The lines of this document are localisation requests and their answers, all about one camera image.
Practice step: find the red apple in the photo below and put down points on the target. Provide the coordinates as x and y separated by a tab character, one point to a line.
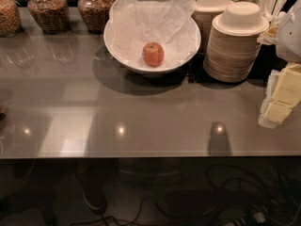
153	54

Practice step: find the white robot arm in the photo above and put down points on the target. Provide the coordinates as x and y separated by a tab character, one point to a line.
287	36

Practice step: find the white ceramic bowl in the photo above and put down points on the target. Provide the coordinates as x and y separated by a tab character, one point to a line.
125	44

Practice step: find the front stack paper bowls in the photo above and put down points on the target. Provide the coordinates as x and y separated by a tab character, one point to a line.
232	46

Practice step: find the stack paper bowls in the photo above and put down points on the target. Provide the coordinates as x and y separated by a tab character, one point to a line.
205	11
232	46

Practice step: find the back stack paper bowls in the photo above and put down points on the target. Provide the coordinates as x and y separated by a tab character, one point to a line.
205	11

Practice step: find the white tissue paper liner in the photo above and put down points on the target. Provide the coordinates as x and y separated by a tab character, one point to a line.
165	18

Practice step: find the right glass cereal jar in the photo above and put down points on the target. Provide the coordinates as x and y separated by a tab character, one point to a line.
95	14

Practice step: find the glass cereal jar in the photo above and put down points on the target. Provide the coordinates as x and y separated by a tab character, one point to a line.
52	16
10	20
95	14

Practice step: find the middle glass cereal jar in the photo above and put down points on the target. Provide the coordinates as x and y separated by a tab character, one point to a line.
52	16

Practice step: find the left glass cereal jar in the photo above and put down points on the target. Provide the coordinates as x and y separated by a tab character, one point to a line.
10	20

